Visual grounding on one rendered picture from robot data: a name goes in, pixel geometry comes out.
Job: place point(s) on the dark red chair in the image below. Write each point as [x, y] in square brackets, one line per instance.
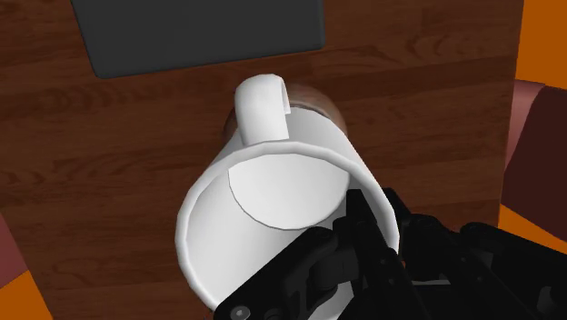
[538, 159]
[9, 257]

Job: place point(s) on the white mug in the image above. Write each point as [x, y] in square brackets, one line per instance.
[265, 186]

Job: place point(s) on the brown wooden table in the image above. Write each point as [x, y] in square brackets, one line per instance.
[88, 155]

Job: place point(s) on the dark grey flat tablet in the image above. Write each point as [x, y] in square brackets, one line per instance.
[199, 31]

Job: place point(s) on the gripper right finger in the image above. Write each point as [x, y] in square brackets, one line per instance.
[496, 266]

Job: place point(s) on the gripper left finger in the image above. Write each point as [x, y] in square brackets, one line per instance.
[310, 266]

